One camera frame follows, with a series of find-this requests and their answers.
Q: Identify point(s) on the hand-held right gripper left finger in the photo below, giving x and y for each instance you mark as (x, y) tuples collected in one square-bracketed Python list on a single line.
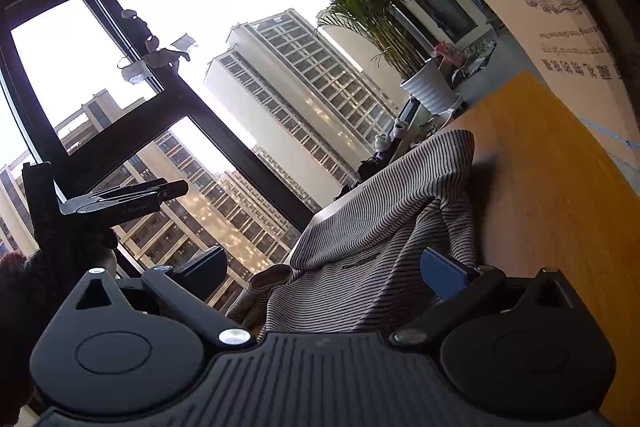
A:
[(201, 271)]

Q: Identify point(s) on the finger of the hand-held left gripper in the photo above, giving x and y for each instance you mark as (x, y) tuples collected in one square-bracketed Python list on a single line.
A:
[(131, 188), (150, 198)]

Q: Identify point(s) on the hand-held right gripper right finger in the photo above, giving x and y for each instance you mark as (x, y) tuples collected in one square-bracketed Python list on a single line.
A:
[(442, 278)]

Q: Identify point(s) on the grey striped shirt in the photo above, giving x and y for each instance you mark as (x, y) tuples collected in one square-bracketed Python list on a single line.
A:
[(360, 227)]

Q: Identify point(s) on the dark object on sill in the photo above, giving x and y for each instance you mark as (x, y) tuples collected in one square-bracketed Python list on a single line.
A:
[(370, 169)]

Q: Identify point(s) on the high-rise building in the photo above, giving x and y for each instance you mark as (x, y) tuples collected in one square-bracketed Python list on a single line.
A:
[(300, 97)]

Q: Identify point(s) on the white ribbed plant pot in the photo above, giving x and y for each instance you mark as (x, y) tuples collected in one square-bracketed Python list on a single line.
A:
[(431, 86)]

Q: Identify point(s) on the pink packet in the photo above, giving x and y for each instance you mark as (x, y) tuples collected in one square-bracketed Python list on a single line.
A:
[(447, 53)]

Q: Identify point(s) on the dark television screen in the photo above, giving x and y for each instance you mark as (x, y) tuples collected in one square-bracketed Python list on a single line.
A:
[(447, 7)]

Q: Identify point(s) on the large cardboard box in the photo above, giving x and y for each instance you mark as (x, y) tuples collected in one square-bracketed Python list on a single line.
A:
[(555, 2)]

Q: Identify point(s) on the dark window frame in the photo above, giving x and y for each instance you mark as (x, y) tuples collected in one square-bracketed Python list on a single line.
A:
[(175, 97)]

